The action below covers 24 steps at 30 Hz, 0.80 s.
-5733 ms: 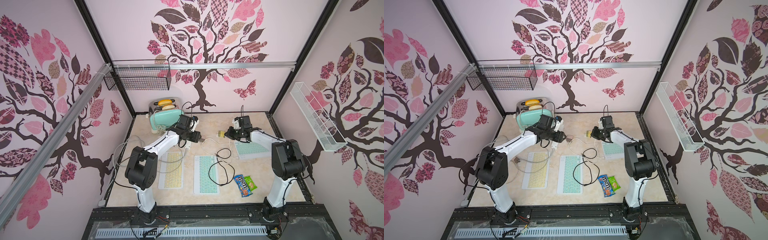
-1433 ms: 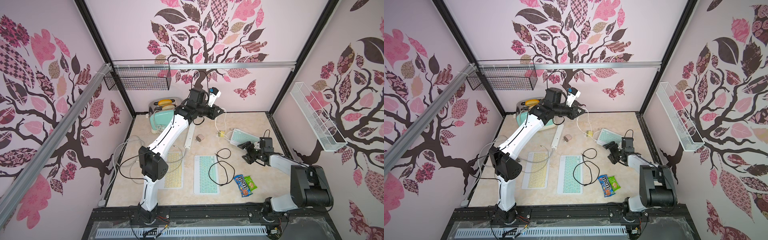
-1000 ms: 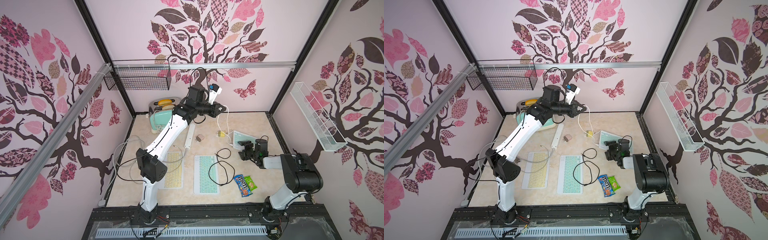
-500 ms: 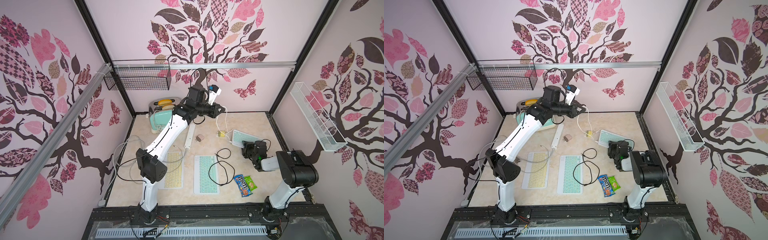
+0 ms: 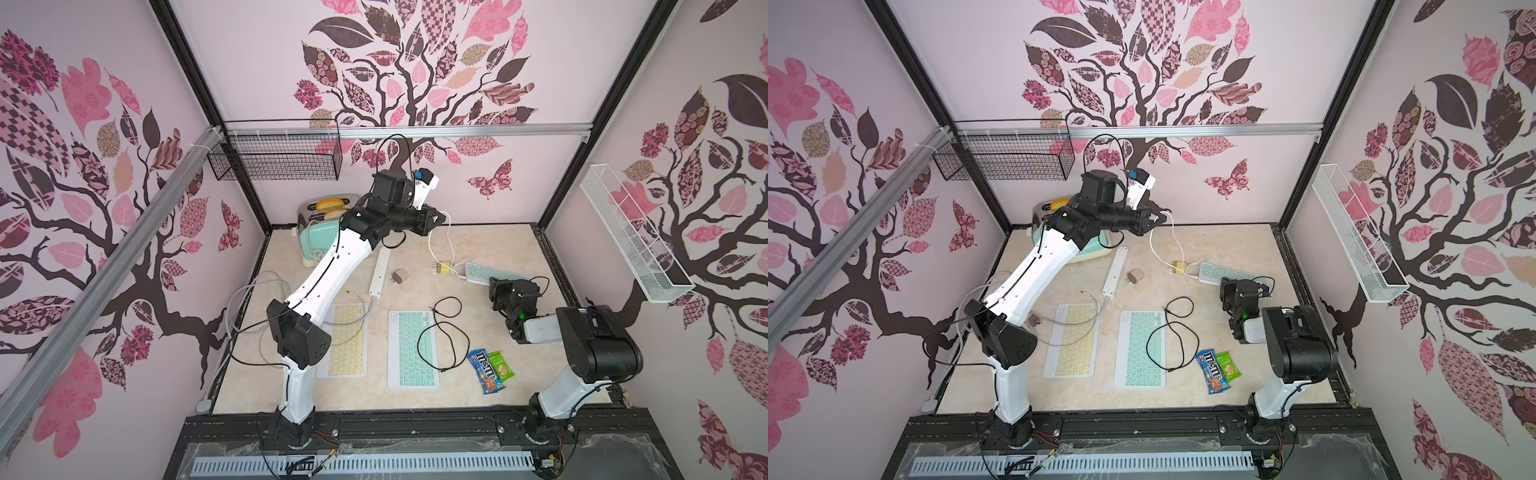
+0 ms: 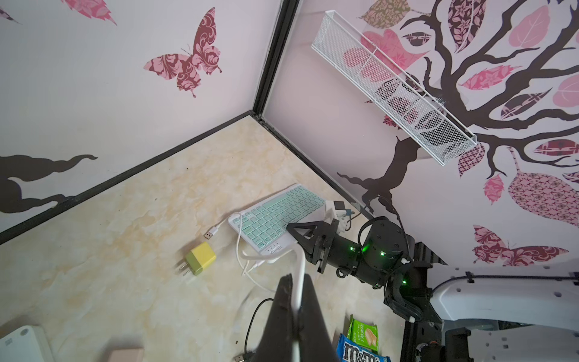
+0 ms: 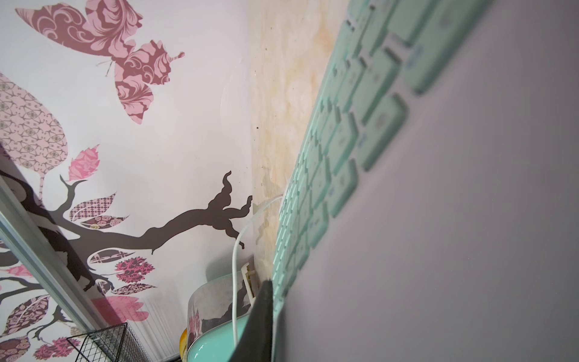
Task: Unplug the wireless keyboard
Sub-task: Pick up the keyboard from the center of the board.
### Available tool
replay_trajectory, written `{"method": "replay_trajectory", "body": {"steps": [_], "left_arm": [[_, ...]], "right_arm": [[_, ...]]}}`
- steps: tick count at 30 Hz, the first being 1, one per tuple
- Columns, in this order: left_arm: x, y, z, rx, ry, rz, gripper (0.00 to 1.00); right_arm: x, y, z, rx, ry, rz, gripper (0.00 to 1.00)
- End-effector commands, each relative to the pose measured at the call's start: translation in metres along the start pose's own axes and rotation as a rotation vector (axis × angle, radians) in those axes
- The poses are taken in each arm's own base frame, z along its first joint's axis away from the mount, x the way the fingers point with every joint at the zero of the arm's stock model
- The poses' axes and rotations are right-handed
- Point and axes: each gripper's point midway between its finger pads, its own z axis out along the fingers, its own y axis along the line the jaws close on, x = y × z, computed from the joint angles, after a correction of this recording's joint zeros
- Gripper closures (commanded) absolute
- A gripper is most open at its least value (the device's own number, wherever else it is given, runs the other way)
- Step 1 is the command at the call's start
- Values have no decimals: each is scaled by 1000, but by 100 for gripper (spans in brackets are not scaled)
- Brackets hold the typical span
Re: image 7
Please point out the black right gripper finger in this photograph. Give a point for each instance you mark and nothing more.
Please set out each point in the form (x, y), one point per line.
(255, 344)

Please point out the green wireless keyboard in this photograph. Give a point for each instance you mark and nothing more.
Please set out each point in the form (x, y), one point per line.
(432, 214)

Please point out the mint green toaster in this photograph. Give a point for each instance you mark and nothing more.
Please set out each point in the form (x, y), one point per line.
(209, 335)

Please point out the black wire basket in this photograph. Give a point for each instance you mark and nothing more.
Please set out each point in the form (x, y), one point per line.
(112, 344)

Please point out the aluminium rail back wall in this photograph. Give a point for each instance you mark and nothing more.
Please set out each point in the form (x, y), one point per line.
(31, 247)

